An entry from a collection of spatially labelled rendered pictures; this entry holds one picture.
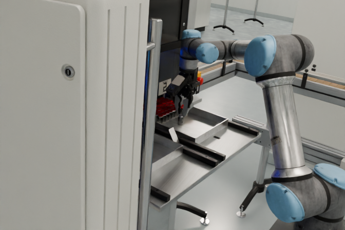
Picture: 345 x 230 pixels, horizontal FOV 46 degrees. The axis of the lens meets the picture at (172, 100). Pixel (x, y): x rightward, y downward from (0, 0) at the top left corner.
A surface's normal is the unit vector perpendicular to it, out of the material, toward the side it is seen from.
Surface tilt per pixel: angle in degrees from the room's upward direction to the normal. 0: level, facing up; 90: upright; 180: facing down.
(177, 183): 0
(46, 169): 90
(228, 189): 0
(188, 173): 0
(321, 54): 90
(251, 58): 83
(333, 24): 90
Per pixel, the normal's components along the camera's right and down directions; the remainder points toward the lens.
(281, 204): -0.86, 0.23
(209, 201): 0.08, -0.92
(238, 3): -0.59, 0.25
